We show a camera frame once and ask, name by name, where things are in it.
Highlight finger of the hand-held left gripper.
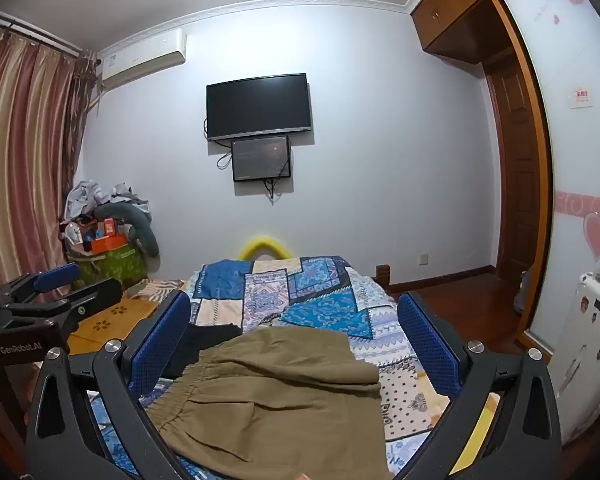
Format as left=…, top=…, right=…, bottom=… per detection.
left=9, top=277, right=127, bottom=342
left=0, top=262, right=82, bottom=307

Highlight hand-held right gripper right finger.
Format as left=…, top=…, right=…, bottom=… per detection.
left=395, top=292, right=564, bottom=480

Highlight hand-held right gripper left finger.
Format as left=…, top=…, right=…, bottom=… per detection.
left=25, top=290, right=192, bottom=480

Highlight khaki pants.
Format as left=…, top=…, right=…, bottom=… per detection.
left=145, top=327, right=398, bottom=480

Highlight small wooden table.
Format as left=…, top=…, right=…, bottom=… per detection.
left=67, top=295, right=161, bottom=356

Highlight black cloth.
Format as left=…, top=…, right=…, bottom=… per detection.
left=165, top=324, right=243, bottom=381

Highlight orange box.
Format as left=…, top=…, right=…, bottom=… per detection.
left=91, top=235, right=128, bottom=255

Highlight grey long pillow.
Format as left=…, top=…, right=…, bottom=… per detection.
left=97, top=201, right=160, bottom=258

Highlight pile of grey clothes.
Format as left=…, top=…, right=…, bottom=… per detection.
left=62, top=180, right=141, bottom=226

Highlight blue patchwork blanket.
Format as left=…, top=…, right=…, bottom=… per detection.
left=87, top=256, right=481, bottom=480

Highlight grey bag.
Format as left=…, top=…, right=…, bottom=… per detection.
left=512, top=270, right=531, bottom=316

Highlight yellow bed sheet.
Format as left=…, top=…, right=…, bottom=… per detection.
left=452, top=392, right=502, bottom=477

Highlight pink striped curtain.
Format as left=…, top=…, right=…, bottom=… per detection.
left=0, top=25, right=101, bottom=306

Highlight yellow hoop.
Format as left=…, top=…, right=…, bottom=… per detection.
left=239, top=236, right=291, bottom=262

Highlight white sticker-covered cabinet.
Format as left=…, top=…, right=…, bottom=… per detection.
left=547, top=260, right=600, bottom=446

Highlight wooden door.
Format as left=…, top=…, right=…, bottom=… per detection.
left=482, top=47, right=543, bottom=286

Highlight white air conditioner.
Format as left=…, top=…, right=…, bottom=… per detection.
left=97, top=27, right=188, bottom=92

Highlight white heart-print sliding door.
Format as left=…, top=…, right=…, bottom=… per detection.
left=495, top=0, right=600, bottom=356

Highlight curtain rod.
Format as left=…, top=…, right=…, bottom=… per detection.
left=0, top=10, right=98, bottom=58

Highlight wooden overhead cabinet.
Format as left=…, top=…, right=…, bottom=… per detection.
left=410, top=0, right=551, bottom=66

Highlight small black wall monitor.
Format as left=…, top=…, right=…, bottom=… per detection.
left=231, top=135, right=293, bottom=183

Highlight black wall television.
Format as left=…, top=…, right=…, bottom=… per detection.
left=206, top=73, right=315, bottom=142

